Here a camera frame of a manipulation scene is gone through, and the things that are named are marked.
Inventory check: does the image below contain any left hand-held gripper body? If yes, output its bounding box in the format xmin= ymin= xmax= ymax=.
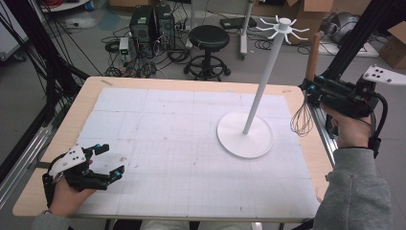
xmin=42 ymin=144 xmax=112 ymax=193

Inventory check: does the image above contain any person's right hand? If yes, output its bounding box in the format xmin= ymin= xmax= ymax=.
xmin=320 ymin=102 xmax=373 ymax=150

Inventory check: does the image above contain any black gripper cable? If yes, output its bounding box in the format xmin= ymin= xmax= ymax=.
xmin=41 ymin=152 xmax=66 ymax=209
xmin=367 ymin=90 xmax=390 ymax=160

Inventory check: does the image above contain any small silver box device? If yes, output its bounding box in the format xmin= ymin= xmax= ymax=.
xmin=118 ymin=36 xmax=130 ymax=62

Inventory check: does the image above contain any black computer tower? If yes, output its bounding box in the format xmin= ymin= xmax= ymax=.
xmin=154 ymin=4 xmax=176 ymax=51
xmin=129 ymin=6 xmax=156 ymax=55

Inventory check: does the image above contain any tangle of black cables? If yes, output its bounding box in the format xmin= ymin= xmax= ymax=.
xmin=101 ymin=25 xmax=192 ymax=79

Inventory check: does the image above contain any black round stool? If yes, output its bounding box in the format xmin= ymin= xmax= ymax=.
xmin=184 ymin=24 xmax=232 ymax=81

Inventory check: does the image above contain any white metal floor stand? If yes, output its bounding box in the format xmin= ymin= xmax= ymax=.
xmin=238 ymin=0 xmax=256 ymax=60

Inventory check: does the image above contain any white hook stand rack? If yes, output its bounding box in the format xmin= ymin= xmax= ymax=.
xmin=216 ymin=14 xmax=310 ymax=160

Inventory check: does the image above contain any aluminium rail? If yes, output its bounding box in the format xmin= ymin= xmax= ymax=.
xmin=307 ymin=104 xmax=340 ymax=169
xmin=0 ymin=124 xmax=55 ymax=210

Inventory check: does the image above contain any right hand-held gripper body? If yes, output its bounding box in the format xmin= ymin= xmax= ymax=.
xmin=317 ymin=64 xmax=406 ymax=120

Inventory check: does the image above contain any wire whisk with wooden handle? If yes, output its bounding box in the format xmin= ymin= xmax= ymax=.
xmin=290 ymin=32 xmax=322 ymax=138

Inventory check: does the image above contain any grey rounded appliance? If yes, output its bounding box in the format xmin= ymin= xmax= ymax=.
xmin=320 ymin=11 xmax=361 ymax=44

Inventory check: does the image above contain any open cardboard box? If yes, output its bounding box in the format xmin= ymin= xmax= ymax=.
xmin=286 ymin=0 xmax=335 ymax=46

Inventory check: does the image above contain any flat black device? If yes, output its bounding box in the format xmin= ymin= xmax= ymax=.
xmin=219 ymin=16 xmax=259 ymax=31

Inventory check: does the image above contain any black metal frame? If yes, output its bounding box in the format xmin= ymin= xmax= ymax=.
xmin=299 ymin=0 xmax=406 ymax=139
xmin=0 ymin=0 xmax=91 ymax=128

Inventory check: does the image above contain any white grid mat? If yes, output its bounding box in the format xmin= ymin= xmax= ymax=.
xmin=76 ymin=86 xmax=322 ymax=219

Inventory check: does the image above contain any person's left hand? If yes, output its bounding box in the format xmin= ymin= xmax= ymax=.
xmin=49 ymin=158 xmax=98 ymax=219

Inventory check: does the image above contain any black table clamp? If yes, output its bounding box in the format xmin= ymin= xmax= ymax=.
xmin=27 ymin=161 xmax=52 ymax=171

